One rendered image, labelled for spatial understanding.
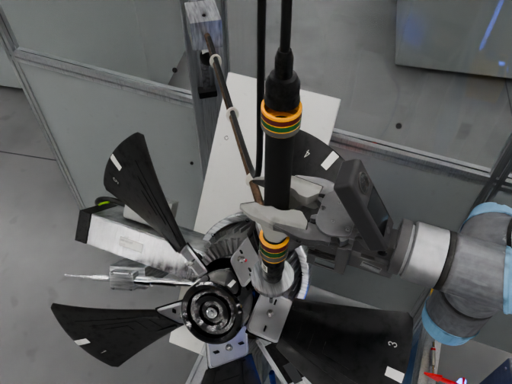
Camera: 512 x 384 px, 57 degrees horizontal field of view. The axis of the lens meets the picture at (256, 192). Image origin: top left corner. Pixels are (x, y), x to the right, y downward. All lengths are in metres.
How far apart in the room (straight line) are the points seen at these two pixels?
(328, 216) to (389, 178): 0.98
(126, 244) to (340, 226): 0.64
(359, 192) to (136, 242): 0.67
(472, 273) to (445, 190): 0.98
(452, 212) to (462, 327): 0.97
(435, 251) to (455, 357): 1.73
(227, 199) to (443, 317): 0.60
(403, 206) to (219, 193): 0.74
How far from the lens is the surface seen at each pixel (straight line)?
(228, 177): 1.10
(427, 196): 1.60
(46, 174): 2.94
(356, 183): 0.53
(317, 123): 1.05
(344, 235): 0.58
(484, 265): 0.60
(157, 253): 1.08
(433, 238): 0.60
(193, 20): 1.11
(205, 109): 1.40
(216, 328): 0.89
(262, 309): 0.92
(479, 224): 0.77
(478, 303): 0.63
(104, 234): 1.14
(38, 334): 2.38
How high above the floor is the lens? 2.02
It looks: 51 degrees down
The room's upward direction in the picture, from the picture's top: straight up
